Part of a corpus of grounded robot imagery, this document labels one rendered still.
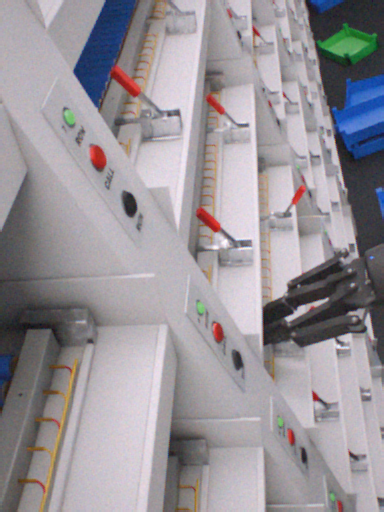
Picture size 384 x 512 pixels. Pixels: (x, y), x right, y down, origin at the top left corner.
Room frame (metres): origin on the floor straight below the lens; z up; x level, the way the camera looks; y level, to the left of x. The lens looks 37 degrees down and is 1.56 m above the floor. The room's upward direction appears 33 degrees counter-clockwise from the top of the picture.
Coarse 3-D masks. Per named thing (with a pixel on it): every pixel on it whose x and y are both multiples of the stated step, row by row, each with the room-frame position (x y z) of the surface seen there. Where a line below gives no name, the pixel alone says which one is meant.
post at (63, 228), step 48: (0, 0) 0.38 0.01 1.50; (0, 48) 0.35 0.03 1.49; (48, 48) 0.40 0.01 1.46; (48, 144) 0.34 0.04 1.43; (48, 192) 0.33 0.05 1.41; (96, 192) 0.35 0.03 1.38; (144, 192) 0.40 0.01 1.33; (0, 240) 0.35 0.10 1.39; (48, 240) 0.34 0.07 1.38; (96, 240) 0.33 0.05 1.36; (144, 240) 0.36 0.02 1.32; (192, 336) 0.34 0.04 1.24; (240, 336) 0.40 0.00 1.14; (192, 384) 0.33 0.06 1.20; (288, 480) 0.33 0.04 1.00; (336, 480) 0.41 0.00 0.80
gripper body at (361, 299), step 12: (372, 252) 0.51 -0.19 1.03; (360, 264) 0.53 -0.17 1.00; (372, 264) 0.49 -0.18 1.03; (360, 276) 0.51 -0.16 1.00; (372, 276) 0.48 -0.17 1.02; (336, 288) 0.53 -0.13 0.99; (360, 288) 0.50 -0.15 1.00; (372, 288) 0.48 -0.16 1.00; (348, 300) 0.50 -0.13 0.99; (360, 300) 0.48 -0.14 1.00; (372, 300) 0.47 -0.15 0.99
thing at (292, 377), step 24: (288, 144) 0.95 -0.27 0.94; (264, 168) 0.96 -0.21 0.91; (288, 168) 0.95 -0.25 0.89; (288, 192) 0.88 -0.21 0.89; (264, 216) 0.84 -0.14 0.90; (264, 240) 0.79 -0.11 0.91; (288, 240) 0.77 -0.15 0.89; (264, 264) 0.73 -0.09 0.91; (288, 264) 0.72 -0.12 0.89; (264, 288) 0.69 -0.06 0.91; (264, 360) 0.56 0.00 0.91; (288, 360) 0.55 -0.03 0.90; (288, 384) 0.51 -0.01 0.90; (312, 408) 0.46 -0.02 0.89; (312, 432) 0.41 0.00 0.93
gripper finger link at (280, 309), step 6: (282, 300) 0.57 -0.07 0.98; (264, 306) 0.59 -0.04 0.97; (270, 306) 0.58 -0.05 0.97; (276, 306) 0.57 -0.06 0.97; (282, 306) 0.57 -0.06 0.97; (288, 306) 0.57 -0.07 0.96; (264, 312) 0.58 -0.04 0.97; (270, 312) 0.58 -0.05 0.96; (276, 312) 0.58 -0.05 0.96; (282, 312) 0.57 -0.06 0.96; (288, 312) 0.57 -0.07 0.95; (264, 318) 0.58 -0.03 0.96; (270, 318) 0.58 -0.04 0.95; (276, 318) 0.58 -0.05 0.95; (264, 324) 0.59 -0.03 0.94
